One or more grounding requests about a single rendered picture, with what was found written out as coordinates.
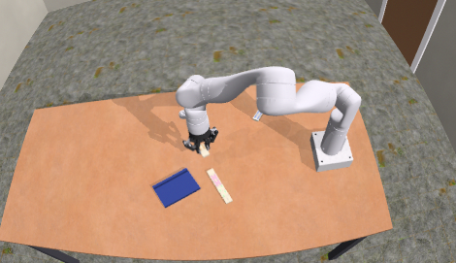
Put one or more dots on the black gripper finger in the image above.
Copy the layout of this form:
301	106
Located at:
211	138
193	147

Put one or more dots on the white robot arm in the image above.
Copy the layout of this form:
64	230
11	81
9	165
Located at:
275	95

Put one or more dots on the dark blue book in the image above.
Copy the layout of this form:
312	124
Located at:
176	187

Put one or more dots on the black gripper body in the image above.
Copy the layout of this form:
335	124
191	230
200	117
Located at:
194	138

